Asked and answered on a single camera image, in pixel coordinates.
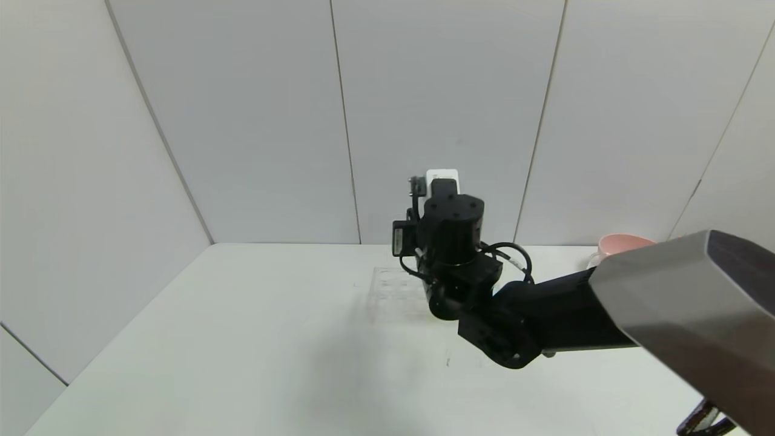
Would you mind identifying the clear acrylic test tube rack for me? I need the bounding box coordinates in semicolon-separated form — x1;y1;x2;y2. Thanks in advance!
368;266;438;323

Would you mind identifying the black box with white label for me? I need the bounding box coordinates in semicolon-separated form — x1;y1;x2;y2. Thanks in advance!
392;219;420;259

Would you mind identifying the pink plastic bowl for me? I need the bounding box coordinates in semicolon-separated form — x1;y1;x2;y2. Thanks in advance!
596;234;658;265

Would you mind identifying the black cable with connector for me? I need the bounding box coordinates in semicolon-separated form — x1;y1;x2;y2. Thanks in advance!
397;175;433;283

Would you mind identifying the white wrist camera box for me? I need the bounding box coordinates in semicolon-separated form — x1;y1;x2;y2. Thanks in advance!
426;170;461;196

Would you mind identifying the black looped cable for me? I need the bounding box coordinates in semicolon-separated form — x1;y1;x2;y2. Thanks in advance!
478;242;535;285

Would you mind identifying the black braided cable sleeve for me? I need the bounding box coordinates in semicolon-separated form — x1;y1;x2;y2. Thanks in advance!
676;398;737;436

